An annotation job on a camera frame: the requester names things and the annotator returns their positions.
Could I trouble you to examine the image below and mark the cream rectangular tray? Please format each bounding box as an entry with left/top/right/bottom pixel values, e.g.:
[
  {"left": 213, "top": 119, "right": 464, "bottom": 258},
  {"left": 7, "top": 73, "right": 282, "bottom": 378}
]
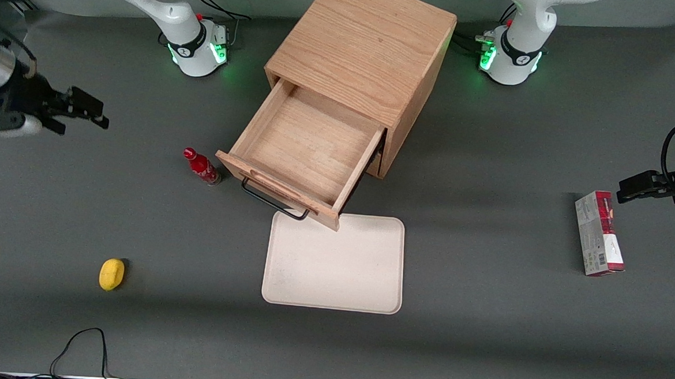
[{"left": 260, "top": 209, "right": 407, "bottom": 316}]

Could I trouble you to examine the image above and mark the black metal drawer handle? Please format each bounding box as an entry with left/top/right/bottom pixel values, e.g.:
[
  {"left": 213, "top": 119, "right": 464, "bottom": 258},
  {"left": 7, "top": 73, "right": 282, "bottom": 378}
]
[{"left": 239, "top": 176, "right": 313, "bottom": 222}]

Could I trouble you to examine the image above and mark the yellow lemon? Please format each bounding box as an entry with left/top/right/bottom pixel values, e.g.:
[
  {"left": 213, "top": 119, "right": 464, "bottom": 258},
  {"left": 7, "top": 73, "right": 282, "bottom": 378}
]
[{"left": 98, "top": 257, "right": 127, "bottom": 292}]

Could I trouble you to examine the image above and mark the red soda bottle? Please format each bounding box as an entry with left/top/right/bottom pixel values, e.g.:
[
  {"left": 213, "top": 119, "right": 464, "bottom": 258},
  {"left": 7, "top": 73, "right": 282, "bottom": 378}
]
[{"left": 182, "top": 147, "right": 223, "bottom": 187}]

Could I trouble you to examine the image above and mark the black cable on table edge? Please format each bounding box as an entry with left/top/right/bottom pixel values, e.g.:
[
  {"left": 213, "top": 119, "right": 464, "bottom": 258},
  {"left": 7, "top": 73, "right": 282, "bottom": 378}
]
[{"left": 0, "top": 322, "right": 134, "bottom": 379}]

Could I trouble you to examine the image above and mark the black right arm base cable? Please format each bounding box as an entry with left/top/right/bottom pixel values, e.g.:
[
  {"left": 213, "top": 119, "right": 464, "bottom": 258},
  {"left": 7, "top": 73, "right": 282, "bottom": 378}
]
[{"left": 190, "top": 0, "right": 253, "bottom": 50}]

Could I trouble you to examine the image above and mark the black left arm base cable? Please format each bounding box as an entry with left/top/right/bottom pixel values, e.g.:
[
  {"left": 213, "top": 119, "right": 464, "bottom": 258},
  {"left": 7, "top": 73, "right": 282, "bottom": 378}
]
[{"left": 453, "top": 0, "right": 516, "bottom": 58}]

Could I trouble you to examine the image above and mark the black arm base cable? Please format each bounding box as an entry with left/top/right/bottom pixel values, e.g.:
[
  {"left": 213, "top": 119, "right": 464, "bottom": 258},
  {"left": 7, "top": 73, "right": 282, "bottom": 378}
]
[
  {"left": 190, "top": 0, "right": 253, "bottom": 50},
  {"left": 453, "top": 0, "right": 516, "bottom": 58}
]

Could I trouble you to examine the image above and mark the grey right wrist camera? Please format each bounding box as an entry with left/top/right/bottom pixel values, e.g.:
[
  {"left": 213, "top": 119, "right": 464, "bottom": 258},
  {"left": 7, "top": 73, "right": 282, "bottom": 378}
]
[{"left": 0, "top": 111, "right": 44, "bottom": 147}]

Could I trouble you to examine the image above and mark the wooden drawer cabinet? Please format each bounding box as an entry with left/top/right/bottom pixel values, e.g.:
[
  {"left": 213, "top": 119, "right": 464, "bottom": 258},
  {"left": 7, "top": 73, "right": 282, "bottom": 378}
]
[{"left": 258, "top": 0, "right": 459, "bottom": 183}]

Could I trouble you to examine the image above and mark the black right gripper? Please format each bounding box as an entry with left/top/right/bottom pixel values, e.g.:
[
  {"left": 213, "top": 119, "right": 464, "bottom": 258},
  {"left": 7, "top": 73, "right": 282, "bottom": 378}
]
[{"left": 0, "top": 73, "right": 112, "bottom": 138}]

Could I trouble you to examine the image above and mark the wooden drawer mostly hidden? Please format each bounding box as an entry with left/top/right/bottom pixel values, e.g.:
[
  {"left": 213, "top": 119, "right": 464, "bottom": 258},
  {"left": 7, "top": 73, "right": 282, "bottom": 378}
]
[{"left": 365, "top": 147, "right": 388, "bottom": 180}]

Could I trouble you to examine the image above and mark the red plaid cardboard box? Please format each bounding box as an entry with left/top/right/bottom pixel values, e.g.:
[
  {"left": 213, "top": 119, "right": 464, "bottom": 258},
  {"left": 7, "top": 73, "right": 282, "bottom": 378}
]
[{"left": 571, "top": 189, "right": 629, "bottom": 279}]

